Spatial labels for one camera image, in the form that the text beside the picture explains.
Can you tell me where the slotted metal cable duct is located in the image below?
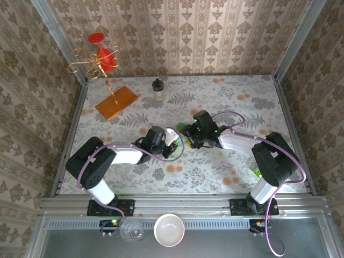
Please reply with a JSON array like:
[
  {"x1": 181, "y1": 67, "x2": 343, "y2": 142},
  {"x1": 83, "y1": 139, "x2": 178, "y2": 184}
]
[{"x1": 48, "y1": 220, "x2": 320, "y2": 230}]

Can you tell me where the white bowl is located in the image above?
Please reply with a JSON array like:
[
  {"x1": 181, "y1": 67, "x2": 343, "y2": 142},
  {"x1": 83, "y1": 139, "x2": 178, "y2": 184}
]
[{"x1": 153, "y1": 213, "x2": 185, "y2": 247}]

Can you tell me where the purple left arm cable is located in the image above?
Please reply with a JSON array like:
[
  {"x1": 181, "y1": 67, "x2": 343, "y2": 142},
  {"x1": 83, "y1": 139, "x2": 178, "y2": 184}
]
[{"x1": 76, "y1": 126, "x2": 185, "y2": 237}]

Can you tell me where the clear glass cup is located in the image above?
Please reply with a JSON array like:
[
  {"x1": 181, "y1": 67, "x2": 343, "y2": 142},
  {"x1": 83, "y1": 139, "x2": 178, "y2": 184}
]
[{"x1": 120, "y1": 218, "x2": 145, "y2": 243}]

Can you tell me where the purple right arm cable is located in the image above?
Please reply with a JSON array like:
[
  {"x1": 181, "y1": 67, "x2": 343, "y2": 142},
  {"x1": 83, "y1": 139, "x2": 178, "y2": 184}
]
[{"x1": 212, "y1": 111, "x2": 307, "y2": 256}]

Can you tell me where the gold stand with orange base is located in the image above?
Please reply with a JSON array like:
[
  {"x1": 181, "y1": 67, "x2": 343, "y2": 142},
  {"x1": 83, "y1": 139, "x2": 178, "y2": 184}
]
[{"x1": 67, "y1": 41, "x2": 139, "y2": 120}]

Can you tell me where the red goblet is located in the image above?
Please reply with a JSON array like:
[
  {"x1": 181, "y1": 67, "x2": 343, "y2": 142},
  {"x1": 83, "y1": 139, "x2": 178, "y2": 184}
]
[{"x1": 88, "y1": 32, "x2": 119, "y2": 72}]

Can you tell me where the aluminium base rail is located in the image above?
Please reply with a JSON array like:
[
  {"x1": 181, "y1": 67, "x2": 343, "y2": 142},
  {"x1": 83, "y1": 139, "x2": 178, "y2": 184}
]
[{"x1": 39, "y1": 193, "x2": 329, "y2": 216}]

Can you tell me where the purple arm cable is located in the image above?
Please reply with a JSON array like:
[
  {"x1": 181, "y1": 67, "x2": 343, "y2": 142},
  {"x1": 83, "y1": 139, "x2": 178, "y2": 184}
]
[
  {"x1": 76, "y1": 126, "x2": 185, "y2": 237},
  {"x1": 212, "y1": 111, "x2": 307, "y2": 256}
]

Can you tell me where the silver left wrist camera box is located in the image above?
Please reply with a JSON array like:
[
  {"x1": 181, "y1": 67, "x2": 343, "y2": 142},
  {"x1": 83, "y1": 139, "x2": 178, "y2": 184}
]
[{"x1": 165, "y1": 127, "x2": 180, "y2": 147}]

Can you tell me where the aluminium side rail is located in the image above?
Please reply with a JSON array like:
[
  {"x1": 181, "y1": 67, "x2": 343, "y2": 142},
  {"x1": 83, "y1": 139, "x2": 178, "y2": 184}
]
[
  {"x1": 274, "y1": 77, "x2": 318, "y2": 196},
  {"x1": 51, "y1": 83, "x2": 88, "y2": 197}
]

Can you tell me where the aluminium corner post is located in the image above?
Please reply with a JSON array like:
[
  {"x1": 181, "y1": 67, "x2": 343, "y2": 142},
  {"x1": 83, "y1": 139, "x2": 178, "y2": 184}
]
[
  {"x1": 274, "y1": 0, "x2": 323, "y2": 81},
  {"x1": 31, "y1": 0, "x2": 88, "y2": 84}
]

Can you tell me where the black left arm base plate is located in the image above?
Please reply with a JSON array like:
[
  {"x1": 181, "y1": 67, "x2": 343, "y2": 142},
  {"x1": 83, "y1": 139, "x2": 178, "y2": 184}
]
[{"x1": 87, "y1": 198, "x2": 135, "y2": 217}]

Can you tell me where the black controller board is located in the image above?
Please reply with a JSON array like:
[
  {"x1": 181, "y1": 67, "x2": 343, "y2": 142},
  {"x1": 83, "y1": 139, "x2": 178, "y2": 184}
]
[
  {"x1": 98, "y1": 219, "x2": 121, "y2": 238},
  {"x1": 248, "y1": 219, "x2": 273, "y2": 237}
]

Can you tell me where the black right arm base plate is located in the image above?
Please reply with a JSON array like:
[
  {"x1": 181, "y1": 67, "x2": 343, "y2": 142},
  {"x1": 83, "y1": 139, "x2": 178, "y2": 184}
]
[{"x1": 229, "y1": 198, "x2": 280, "y2": 217}]

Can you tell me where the small bottle with black cap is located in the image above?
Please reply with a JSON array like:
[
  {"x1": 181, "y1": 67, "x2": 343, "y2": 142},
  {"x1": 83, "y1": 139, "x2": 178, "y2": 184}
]
[{"x1": 152, "y1": 77, "x2": 165, "y2": 102}]

